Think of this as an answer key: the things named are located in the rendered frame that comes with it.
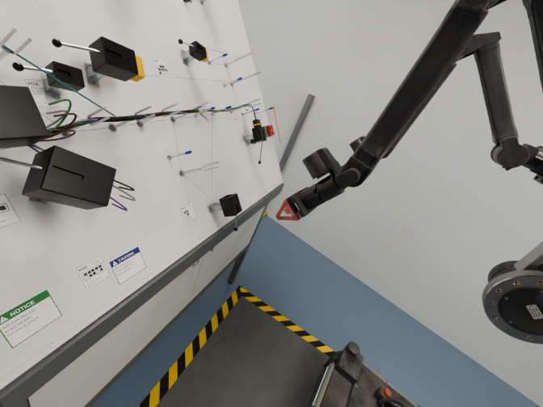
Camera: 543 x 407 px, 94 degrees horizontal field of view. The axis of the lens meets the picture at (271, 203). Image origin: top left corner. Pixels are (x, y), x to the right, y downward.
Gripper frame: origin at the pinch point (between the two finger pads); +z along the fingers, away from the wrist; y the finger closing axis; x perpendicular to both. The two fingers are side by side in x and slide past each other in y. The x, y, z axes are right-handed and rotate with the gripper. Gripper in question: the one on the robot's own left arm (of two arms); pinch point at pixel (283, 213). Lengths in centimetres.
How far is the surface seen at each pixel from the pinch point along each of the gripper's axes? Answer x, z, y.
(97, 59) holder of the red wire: -45, -3, 32
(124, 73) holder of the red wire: -43, -3, 28
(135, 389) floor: 35, 100, 25
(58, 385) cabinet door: 7, 41, 52
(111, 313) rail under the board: -1.3, 21.7, 42.6
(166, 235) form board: -11.3, 19.8, 23.8
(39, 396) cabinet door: 6, 39, 55
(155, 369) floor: 35, 101, 14
